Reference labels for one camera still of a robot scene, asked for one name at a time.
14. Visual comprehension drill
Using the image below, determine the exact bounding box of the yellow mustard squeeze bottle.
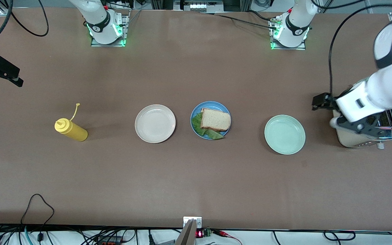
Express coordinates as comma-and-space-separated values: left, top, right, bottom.
54, 103, 88, 142

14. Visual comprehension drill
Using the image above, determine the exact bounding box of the brown bread slice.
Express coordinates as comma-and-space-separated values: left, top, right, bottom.
200, 108, 232, 132

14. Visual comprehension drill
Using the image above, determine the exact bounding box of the green lettuce leaf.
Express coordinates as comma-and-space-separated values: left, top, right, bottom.
191, 112, 225, 140

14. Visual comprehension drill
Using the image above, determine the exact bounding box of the mint green round plate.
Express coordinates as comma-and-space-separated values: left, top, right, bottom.
264, 115, 306, 155

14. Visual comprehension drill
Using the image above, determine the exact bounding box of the blue round plate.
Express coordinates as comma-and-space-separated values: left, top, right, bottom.
191, 101, 232, 141

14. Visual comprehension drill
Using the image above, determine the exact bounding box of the beige round plate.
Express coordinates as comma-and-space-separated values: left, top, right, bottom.
135, 104, 176, 144

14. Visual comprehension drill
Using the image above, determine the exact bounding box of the beige chrome toaster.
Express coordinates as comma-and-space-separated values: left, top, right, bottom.
332, 109, 392, 149

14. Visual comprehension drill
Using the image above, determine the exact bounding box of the black control box with lights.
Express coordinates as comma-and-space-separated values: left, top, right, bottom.
174, 0, 224, 13

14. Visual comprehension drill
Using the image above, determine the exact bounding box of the grey metal bar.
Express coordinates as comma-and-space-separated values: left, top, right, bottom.
175, 219, 196, 245

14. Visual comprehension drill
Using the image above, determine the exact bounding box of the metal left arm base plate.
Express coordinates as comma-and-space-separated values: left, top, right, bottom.
270, 15, 307, 51

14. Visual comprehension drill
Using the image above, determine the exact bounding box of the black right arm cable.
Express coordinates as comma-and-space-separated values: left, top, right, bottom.
0, 0, 49, 55

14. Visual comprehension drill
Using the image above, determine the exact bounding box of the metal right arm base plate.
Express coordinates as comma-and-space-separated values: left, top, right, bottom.
91, 10, 131, 47

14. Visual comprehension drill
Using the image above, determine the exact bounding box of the short black curved cable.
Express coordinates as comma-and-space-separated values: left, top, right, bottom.
247, 10, 275, 22

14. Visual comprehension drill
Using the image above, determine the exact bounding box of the long black table cable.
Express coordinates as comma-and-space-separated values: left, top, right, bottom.
196, 10, 280, 31

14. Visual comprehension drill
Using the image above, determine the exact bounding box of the thin black looped cable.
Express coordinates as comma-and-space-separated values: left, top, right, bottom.
20, 193, 55, 243

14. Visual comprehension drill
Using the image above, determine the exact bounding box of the black oval cable loop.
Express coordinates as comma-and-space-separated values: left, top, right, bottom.
323, 230, 356, 241

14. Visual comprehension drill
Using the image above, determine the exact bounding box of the teal cable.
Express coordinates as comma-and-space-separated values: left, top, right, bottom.
23, 225, 34, 245

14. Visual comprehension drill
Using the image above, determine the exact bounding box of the red clip lead wire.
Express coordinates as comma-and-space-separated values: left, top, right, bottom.
212, 229, 243, 245

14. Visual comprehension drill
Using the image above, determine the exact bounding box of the small metal edge bracket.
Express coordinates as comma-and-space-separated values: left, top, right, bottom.
183, 216, 202, 229

